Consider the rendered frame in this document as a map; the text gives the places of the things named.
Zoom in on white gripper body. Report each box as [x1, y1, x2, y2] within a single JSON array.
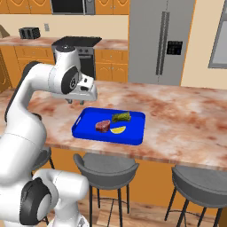
[[49, 82, 98, 103]]

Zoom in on black microwave oven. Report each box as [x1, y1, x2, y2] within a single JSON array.
[[50, 0, 97, 16]]

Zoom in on green asparagus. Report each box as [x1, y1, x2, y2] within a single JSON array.
[[111, 111, 132, 123]]

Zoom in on grey fridge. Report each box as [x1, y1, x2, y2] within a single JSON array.
[[128, 0, 197, 87]]

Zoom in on black toaster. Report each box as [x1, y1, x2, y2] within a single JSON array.
[[18, 27, 42, 40]]

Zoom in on yellow lemon wedge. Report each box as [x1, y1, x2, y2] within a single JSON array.
[[109, 125, 127, 135]]

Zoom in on black oven with hob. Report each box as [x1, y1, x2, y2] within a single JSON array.
[[51, 35, 103, 80]]

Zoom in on grey bar stool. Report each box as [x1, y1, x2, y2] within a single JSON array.
[[164, 165, 227, 227], [30, 146, 56, 227], [73, 153, 140, 227]]

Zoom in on red steak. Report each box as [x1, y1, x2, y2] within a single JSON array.
[[95, 120, 112, 134]]

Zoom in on orange base cupboards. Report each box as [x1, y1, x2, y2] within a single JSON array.
[[0, 44, 129, 94]]

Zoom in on grey window frame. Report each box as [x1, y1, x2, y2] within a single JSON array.
[[207, 0, 227, 70]]

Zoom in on blue tray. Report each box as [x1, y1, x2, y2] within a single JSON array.
[[71, 106, 146, 146]]

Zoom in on orange wall cupboards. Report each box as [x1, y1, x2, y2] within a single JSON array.
[[0, 0, 130, 16]]

